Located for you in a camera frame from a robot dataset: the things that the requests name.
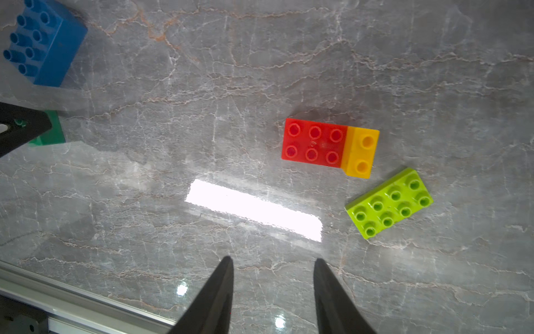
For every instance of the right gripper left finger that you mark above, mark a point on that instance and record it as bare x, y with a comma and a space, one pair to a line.
210, 312

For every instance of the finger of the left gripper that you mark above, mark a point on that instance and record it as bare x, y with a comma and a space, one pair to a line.
24, 125

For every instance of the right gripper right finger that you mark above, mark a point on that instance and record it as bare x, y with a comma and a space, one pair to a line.
336, 313

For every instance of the dark green lego brick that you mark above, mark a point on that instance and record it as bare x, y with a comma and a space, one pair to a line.
53, 136

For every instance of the blue lego brick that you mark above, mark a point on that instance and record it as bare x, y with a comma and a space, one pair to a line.
45, 42

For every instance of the lime green lego brick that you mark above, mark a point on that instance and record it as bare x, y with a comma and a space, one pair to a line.
389, 203

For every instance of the red lego brick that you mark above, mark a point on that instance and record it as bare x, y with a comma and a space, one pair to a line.
314, 142

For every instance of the yellow lego brick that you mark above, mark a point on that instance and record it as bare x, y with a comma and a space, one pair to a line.
359, 152

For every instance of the aluminium frame rail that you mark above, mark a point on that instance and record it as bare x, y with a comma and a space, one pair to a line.
32, 303

